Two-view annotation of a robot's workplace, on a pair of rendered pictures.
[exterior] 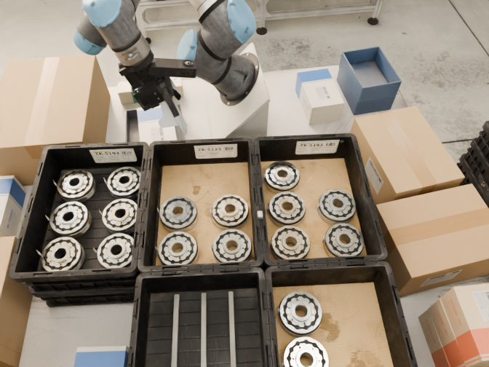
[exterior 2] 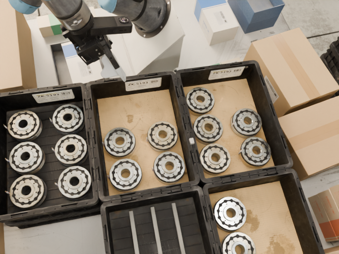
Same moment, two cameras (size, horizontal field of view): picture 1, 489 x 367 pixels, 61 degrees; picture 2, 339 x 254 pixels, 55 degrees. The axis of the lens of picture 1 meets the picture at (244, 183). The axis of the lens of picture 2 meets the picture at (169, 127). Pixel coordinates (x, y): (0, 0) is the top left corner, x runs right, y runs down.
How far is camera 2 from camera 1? 24 cm
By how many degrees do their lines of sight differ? 14
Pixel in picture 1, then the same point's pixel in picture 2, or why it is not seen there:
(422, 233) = (313, 138)
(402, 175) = (293, 91)
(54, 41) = not seen: outside the picture
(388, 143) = (280, 64)
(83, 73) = (6, 15)
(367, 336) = (279, 224)
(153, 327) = (116, 239)
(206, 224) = (144, 148)
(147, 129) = (74, 64)
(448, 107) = (303, 7)
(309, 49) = not seen: outside the picture
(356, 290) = (268, 189)
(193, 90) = not seen: hidden behind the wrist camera
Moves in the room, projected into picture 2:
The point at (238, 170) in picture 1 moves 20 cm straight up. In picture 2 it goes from (162, 98) to (165, 67)
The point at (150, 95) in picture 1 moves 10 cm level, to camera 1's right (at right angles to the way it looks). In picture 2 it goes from (92, 51) to (130, 48)
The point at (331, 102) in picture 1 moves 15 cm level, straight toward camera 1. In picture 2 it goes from (228, 25) to (226, 55)
